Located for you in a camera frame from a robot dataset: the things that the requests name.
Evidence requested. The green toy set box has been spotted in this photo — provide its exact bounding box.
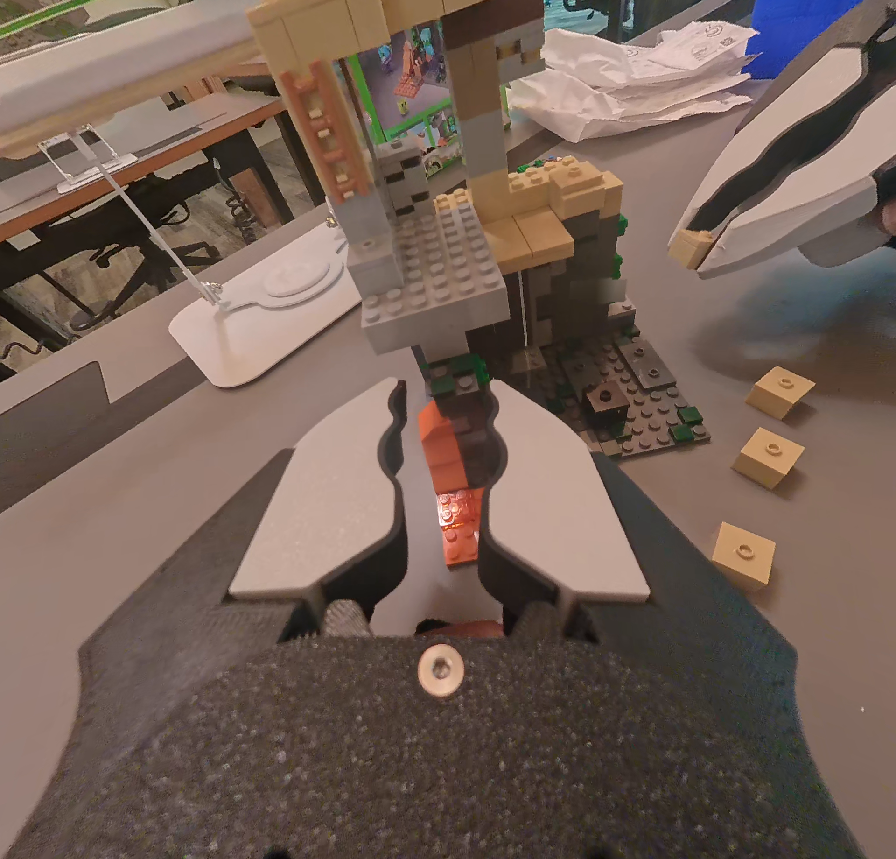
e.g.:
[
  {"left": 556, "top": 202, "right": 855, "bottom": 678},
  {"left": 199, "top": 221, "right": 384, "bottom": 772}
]
[{"left": 339, "top": 22, "right": 512, "bottom": 174}]

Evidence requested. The grey desk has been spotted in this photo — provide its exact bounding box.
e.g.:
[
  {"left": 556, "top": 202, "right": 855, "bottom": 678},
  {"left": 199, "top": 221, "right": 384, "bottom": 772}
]
[{"left": 0, "top": 0, "right": 896, "bottom": 859}]

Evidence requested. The tan toy brick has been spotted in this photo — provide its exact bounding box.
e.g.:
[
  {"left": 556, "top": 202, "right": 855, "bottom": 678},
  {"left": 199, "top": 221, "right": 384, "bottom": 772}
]
[
  {"left": 667, "top": 227, "right": 716, "bottom": 272},
  {"left": 711, "top": 521, "right": 777, "bottom": 590},
  {"left": 731, "top": 427, "right": 806, "bottom": 491},
  {"left": 744, "top": 365, "right": 817, "bottom": 422}
]

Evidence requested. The toy brick building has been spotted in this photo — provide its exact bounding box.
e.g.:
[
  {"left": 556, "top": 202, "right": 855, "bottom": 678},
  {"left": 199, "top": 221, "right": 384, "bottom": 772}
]
[{"left": 246, "top": 0, "right": 713, "bottom": 573}]

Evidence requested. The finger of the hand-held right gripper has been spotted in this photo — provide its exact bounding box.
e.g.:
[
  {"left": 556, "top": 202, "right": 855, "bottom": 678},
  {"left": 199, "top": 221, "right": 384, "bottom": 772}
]
[
  {"left": 675, "top": 43, "right": 872, "bottom": 244},
  {"left": 696, "top": 96, "right": 883, "bottom": 279}
]

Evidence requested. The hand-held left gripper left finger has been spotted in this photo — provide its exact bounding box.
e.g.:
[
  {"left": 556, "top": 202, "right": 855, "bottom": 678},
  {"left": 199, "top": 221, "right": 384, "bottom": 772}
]
[{"left": 229, "top": 377, "right": 409, "bottom": 615}]

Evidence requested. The white paper bag pile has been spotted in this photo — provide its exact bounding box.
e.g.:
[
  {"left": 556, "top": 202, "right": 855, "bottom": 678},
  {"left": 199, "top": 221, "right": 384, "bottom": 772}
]
[{"left": 510, "top": 21, "right": 760, "bottom": 143}]

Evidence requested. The blue plastic bin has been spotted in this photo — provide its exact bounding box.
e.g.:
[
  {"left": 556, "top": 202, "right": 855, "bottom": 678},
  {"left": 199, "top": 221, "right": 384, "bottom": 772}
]
[{"left": 742, "top": 0, "right": 896, "bottom": 79}]

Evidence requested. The white book stand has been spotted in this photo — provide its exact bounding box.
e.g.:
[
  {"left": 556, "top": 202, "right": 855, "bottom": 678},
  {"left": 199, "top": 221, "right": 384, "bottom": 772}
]
[{"left": 0, "top": 33, "right": 365, "bottom": 389}]

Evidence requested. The black coiled cable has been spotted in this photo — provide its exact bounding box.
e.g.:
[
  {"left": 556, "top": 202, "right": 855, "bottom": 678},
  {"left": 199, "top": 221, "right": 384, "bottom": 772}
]
[{"left": 223, "top": 159, "right": 254, "bottom": 244}]

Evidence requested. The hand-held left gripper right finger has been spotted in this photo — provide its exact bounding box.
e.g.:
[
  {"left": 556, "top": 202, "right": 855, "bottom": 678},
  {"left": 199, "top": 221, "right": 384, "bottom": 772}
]
[{"left": 478, "top": 380, "right": 652, "bottom": 618}]

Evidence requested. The wood-edged side table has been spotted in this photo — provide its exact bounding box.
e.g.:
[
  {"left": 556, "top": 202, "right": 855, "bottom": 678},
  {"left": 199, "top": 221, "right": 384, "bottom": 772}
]
[{"left": 0, "top": 89, "right": 312, "bottom": 356}]

